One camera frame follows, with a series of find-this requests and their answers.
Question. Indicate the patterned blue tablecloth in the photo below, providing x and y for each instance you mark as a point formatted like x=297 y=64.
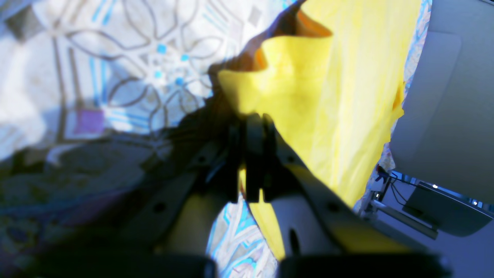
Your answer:
x=100 y=96

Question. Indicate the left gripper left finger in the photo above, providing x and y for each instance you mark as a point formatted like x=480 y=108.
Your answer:
x=168 y=237

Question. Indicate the yellow T-shirt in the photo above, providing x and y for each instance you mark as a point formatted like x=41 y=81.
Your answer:
x=335 y=88

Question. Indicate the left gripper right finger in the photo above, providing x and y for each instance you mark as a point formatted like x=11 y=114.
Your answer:
x=318 y=229

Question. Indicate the grey office chair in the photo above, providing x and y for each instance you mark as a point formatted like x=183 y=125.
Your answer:
x=446 y=135

